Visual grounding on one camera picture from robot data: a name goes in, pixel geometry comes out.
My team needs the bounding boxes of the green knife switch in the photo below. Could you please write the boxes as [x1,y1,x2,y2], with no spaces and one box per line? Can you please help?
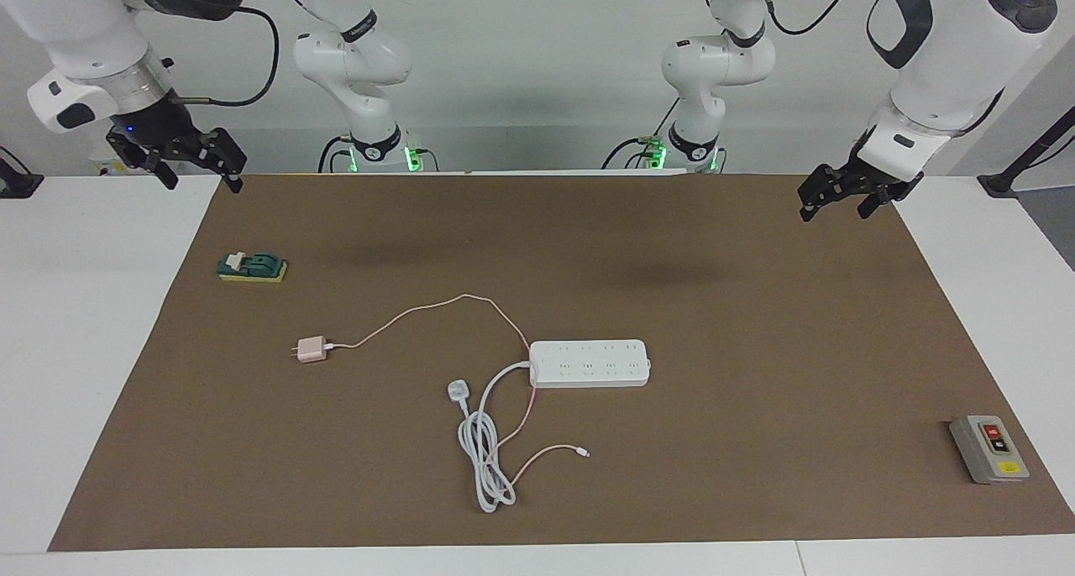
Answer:
[217,251,289,285]

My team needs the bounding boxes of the white power strip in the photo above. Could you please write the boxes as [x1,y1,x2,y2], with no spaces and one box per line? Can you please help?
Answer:
[528,339,653,390]

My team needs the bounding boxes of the grey push-button switch box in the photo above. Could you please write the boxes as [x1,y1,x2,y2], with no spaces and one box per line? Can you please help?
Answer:
[949,414,1030,485]

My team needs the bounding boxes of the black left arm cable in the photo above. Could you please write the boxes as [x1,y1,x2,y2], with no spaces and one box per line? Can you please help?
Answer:
[758,0,864,37]

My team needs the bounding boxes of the black table clamp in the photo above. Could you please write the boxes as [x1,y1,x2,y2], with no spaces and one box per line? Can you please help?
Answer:
[0,145,45,199]

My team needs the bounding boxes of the brown table mat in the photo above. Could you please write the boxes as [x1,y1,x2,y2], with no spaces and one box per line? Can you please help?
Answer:
[48,173,1075,553]

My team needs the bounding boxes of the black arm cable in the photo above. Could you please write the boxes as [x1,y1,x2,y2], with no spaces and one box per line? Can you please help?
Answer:
[758,0,864,37]
[172,5,281,108]

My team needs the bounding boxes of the black left base cables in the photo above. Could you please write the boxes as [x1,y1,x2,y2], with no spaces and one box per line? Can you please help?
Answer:
[600,97,683,171]

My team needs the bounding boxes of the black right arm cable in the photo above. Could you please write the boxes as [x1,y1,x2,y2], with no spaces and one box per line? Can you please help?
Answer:
[172,5,281,108]

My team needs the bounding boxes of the black camera stand clamp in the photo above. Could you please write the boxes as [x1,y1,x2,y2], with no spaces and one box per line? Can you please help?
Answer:
[977,106,1075,199]

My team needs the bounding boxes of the black right base cables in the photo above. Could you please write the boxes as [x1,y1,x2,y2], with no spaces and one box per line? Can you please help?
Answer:
[317,135,439,174]

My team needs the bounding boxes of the black base cables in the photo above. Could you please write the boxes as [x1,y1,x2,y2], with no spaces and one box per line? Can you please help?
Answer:
[600,97,683,171]
[317,135,439,174]

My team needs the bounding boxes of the pink charging cable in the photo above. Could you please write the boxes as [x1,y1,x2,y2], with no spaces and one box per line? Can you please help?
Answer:
[326,294,591,486]

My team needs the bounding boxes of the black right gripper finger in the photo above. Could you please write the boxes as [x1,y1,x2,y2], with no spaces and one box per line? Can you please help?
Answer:
[107,133,179,191]
[191,128,247,195]

